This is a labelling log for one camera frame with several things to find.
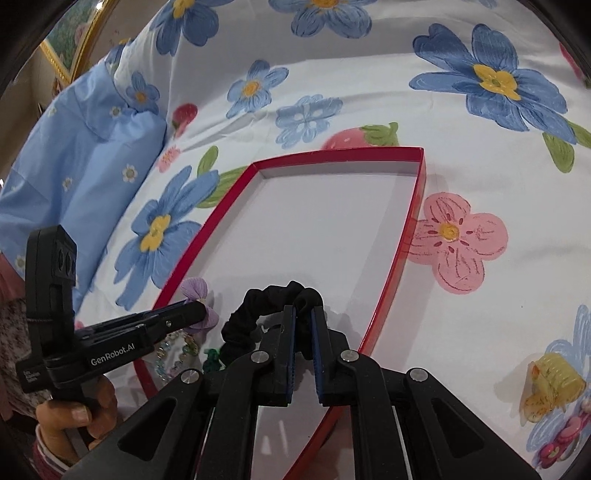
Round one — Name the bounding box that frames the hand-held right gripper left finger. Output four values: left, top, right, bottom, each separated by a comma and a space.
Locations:
60, 305, 298, 480

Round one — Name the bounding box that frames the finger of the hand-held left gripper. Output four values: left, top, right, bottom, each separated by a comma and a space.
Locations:
90, 300, 208, 344
74, 302, 188, 335

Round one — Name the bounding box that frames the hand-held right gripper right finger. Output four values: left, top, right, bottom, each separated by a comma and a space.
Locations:
310, 307, 543, 480

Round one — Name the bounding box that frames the purple flower hair tie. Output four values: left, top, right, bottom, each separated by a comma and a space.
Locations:
180, 277, 221, 331

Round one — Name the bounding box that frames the black fabric scrunchie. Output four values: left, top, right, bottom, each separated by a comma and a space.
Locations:
221, 280, 326, 370

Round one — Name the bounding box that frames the red shallow box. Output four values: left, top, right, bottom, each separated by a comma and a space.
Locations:
134, 147, 424, 480

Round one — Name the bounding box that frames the yellow hair claw clip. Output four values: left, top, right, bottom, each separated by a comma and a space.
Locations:
519, 353, 576, 424

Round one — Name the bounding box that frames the person's left hand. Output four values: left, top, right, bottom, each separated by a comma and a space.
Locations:
36, 376, 118, 464

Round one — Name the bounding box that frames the pink cloth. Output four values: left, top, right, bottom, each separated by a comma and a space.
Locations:
0, 251, 27, 302

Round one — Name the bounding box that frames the floral patterned clothing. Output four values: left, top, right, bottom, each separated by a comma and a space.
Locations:
0, 295, 38, 422

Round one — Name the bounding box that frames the light blue pillow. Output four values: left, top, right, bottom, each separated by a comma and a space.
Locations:
0, 44, 170, 315

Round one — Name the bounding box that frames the gold framed painting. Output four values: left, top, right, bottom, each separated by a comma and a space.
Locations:
39, 0, 122, 86

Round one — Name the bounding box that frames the floral bedsheet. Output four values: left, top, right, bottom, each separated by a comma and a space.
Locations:
69, 0, 591, 480

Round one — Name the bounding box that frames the pastel beaded bracelet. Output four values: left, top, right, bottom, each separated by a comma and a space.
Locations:
152, 330, 202, 384

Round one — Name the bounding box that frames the green braided bracelet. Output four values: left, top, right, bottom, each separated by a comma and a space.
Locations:
202, 348, 227, 373

